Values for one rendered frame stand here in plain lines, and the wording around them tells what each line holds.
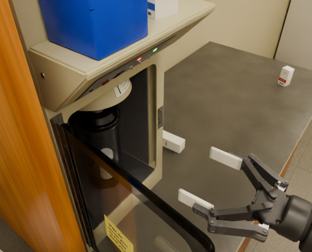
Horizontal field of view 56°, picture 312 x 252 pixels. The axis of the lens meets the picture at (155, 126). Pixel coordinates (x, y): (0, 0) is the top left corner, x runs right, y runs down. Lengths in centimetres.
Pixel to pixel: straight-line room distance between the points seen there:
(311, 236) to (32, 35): 51
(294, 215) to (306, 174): 194
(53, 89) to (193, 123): 82
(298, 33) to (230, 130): 250
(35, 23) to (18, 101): 14
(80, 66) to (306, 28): 327
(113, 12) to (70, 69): 8
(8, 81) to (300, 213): 47
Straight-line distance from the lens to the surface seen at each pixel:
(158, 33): 44
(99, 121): 69
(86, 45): 37
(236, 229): 53
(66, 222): 51
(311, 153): 267
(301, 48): 361
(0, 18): 31
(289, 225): 55
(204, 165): 101
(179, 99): 130
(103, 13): 36
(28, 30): 43
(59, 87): 41
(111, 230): 56
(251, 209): 55
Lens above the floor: 168
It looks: 40 degrees down
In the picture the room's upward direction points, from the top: straight up
